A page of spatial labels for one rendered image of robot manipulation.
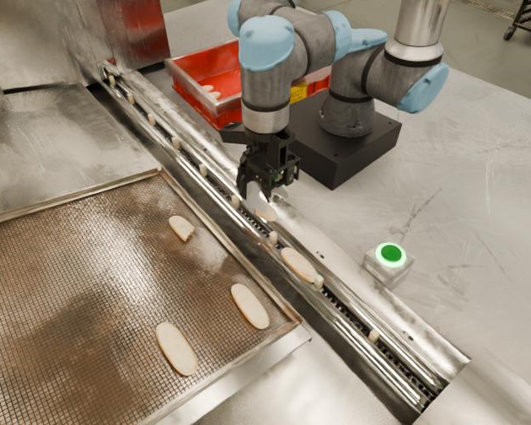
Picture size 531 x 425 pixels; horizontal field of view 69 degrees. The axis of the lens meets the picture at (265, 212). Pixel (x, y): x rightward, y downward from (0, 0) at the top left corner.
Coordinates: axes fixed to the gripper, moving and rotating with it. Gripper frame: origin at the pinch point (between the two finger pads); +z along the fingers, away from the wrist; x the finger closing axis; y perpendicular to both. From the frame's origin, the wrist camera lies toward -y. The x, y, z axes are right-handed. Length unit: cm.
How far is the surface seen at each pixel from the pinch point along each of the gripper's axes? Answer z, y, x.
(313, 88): 9, -33, 52
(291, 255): 7.9, 10.4, -0.3
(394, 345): 8.7, 35.6, 0.2
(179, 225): 3.0, -7.5, -14.5
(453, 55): 94, -88, 290
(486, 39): 94, -84, 340
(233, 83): 12, -56, 37
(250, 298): 3.2, 14.6, -14.5
